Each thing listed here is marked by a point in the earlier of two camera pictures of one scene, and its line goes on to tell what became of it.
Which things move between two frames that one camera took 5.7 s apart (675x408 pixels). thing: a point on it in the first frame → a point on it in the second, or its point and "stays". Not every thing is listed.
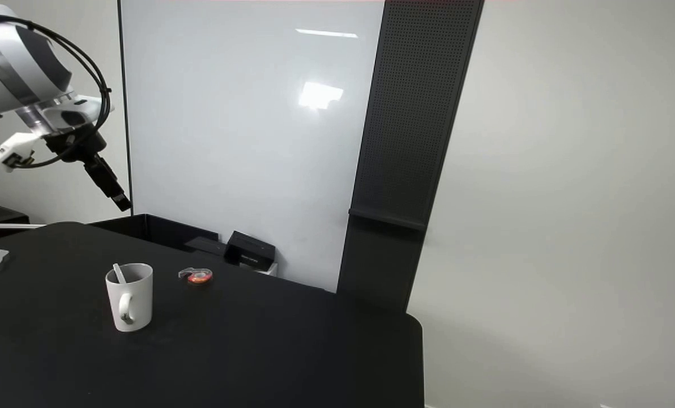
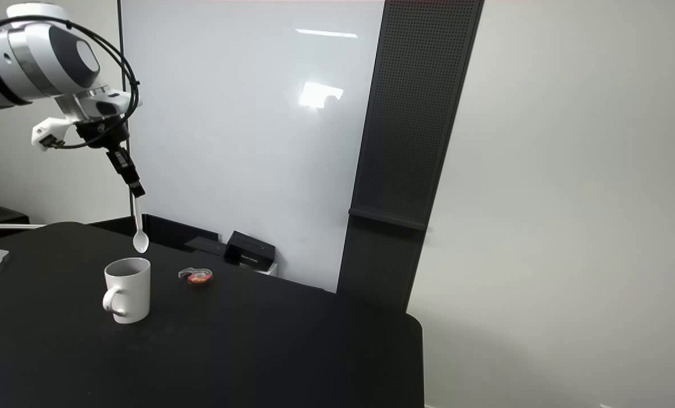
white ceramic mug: [131, 299] stays
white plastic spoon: [118, 272] → [138, 238]
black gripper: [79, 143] → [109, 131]
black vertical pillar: [419, 78] stays
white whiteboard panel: [249, 117] stays
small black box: [248, 249] stays
